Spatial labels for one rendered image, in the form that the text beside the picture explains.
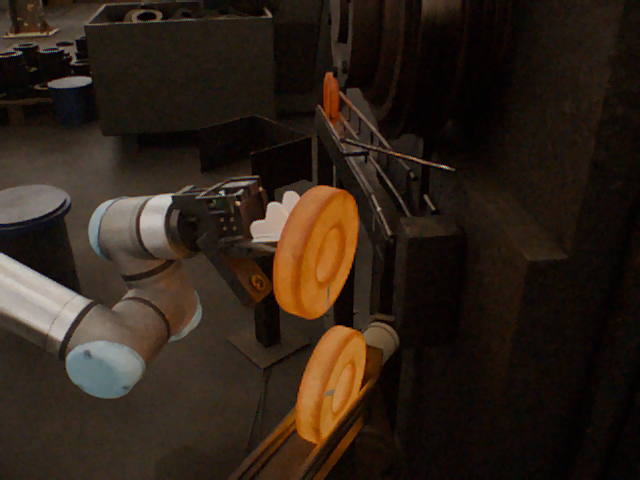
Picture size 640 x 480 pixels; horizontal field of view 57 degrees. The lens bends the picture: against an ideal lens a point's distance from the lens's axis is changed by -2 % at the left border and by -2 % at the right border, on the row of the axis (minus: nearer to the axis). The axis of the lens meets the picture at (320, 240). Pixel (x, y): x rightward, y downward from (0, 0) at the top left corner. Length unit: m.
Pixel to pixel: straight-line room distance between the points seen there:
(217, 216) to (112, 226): 0.18
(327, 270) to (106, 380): 0.32
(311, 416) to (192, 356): 1.27
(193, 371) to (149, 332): 1.11
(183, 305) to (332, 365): 0.27
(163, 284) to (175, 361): 1.11
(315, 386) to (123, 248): 0.33
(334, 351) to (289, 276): 0.15
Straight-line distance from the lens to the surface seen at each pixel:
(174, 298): 0.90
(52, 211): 2.07
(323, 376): 0.75
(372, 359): 0.88
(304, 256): 0.65
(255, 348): 2.00
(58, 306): 0.85
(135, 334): 0.83
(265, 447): 0.77
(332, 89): 2.21
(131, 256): 0.88
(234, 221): 0.74
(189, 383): 1.91
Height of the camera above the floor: 1.27
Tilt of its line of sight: 29 degrees down
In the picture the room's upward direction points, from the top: straight up
